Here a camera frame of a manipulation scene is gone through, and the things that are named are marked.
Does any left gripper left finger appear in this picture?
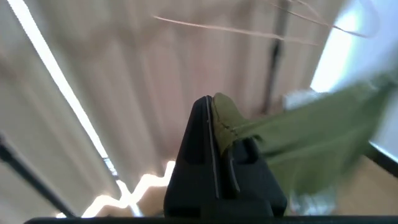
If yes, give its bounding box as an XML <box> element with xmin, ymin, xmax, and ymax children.
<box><xmin>163</xmin><ymin>95</ymin><xmax>222</xmax><ymax>218</ymax></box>

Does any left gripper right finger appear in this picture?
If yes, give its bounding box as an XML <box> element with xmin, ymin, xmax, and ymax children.
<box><xmin>216</xmin><ymin>136</ymin><xmax>288</xmax><ymax>218</ymax></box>

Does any green sleeveless shirt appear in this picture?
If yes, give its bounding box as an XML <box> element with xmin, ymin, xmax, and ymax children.
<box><xmin>211</xmin><ymin>68</ymin><xmax>398</xmax><ymax>200</ymax></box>

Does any pink clothes hanger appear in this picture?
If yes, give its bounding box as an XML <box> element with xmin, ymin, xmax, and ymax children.
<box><xmin>153</xmin><ymin>15</ymin><xmax>318</xmax><ymax>47</ymax></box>
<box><xmin>267</xmin><ymin>0</ymin><xmax>381</xmax><ymax>39</ymax></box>

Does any black clothes rack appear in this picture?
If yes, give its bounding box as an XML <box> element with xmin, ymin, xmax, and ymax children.
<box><xmin>0</xmin><ymin>0</ymin><xmax>294</xmax><ymax>218</ymax></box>

